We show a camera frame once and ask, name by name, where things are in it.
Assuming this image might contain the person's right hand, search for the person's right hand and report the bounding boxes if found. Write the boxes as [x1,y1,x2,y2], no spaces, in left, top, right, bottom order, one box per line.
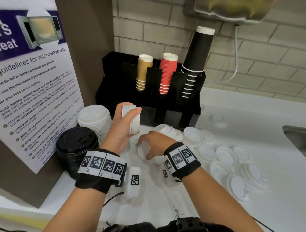
[137,131,171,161]

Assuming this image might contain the person's left hand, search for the person's left hand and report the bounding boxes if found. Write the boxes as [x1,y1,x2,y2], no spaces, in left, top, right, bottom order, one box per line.
[100,102,142,155]

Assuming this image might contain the single white cup lid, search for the single white cup lid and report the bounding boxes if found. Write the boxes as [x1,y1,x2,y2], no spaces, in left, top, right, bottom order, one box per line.
[136,141,151,161]

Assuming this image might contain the stack of white lids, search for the stack of white lids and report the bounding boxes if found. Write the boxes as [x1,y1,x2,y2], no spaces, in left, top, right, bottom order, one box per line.
[122,105,142,135]
[77,104,113,145]

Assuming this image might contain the stack of black lids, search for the stack of black lids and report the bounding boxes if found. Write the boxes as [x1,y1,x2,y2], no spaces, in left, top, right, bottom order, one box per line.
[55,127,100,181]

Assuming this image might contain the black cup and lid organizer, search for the black cup and lid organizer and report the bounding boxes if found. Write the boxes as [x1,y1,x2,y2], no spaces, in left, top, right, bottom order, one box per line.
[95,51,207,129]

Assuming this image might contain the pile of white cup lids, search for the pile of white cup lids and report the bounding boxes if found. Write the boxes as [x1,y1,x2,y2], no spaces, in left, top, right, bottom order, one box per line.
[153,114,268,202]

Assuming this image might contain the person's left forearm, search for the person's left forearm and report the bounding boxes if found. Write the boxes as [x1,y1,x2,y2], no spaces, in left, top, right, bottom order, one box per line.
[43,187,107,232]

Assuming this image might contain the person's right forearm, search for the person's right forearm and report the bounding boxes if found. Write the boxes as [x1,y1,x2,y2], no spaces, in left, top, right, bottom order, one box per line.
[183,167,265,232]

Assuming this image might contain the right marker wristband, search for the right marker wristband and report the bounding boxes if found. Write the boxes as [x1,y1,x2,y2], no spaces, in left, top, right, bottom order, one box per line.
[163,142,202,181]

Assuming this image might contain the stack of gold paper cups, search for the stack of gold paper cups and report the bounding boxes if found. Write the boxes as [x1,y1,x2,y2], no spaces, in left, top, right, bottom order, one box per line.
[135,54,153,92]

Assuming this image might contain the stack of red paper cups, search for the stack of red paper cups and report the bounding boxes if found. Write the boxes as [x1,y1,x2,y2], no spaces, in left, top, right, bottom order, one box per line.
[159,53,179,95]

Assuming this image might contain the microwave safety poster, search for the microwave safety poster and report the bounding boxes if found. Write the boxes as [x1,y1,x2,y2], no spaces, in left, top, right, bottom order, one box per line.
[0,0,85,174]

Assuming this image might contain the stack of black paper cups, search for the stack of black paper cups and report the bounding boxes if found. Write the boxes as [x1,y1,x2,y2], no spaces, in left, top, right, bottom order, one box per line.
[181,26,215,99]

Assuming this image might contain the steel sink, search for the steel sink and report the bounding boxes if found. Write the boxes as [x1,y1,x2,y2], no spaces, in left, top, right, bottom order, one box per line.
[282,125,306,151]

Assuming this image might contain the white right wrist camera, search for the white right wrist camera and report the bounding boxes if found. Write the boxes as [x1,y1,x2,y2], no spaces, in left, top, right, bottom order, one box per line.
[161,165,182,187]

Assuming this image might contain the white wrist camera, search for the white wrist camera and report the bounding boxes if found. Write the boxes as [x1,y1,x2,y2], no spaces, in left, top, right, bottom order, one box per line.
[161,165,182,187]
[124,166,142,199]

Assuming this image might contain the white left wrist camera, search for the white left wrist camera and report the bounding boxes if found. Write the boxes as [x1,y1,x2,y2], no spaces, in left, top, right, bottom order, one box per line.
[124,166,142,199]

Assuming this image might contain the black left camera cable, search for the black left camera cable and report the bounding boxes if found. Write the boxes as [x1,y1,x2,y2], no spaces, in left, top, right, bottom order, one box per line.
[103,192,125,207]

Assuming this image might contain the black chest camera mount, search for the black chest camera mount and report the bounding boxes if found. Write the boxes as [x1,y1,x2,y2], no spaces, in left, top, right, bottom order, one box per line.
[103,216,234,232]

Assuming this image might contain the white power cable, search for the white power cable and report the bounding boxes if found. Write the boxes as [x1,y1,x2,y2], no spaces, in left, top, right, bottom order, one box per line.
[204,25,239,84]

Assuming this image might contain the steel wall dispenser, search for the steel wall dispenser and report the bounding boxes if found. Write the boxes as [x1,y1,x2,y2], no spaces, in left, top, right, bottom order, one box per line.
[183,0,278,25]

